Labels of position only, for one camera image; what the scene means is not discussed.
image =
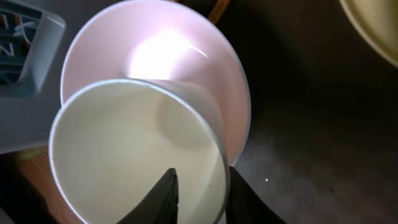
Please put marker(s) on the grey plastic dish rack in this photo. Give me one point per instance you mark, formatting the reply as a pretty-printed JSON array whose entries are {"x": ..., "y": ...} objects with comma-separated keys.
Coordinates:
[{"x": 29, "y": 106}]

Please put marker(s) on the pink bowl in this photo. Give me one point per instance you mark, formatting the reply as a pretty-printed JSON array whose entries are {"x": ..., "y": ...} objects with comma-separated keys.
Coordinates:
[{"x": 162, "y": 40}]

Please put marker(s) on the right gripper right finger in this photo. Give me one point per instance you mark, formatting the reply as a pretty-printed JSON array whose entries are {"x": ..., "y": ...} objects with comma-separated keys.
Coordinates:
[{"x": 245, "y": 206}]

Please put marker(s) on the white paper cup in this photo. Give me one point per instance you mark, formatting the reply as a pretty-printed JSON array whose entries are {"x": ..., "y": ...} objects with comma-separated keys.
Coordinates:
[{"x": 113, "y": 140}]

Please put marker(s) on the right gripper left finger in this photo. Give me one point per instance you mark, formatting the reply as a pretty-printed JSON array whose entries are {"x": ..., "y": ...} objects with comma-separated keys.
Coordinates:
[{"x": 160, "y": 205}]

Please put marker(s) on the yellow plate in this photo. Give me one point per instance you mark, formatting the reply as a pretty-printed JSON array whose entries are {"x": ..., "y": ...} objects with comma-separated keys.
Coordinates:
[{"x": 376, "y": 22}]

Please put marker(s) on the dark brown serving tray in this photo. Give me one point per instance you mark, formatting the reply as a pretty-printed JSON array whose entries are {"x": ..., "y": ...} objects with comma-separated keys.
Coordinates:
[{"x": 322, "y": 147}]

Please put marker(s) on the wooden chopstick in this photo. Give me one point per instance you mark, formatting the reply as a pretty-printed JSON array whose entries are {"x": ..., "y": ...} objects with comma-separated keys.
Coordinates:
[{"x": 218, "y": 10}]

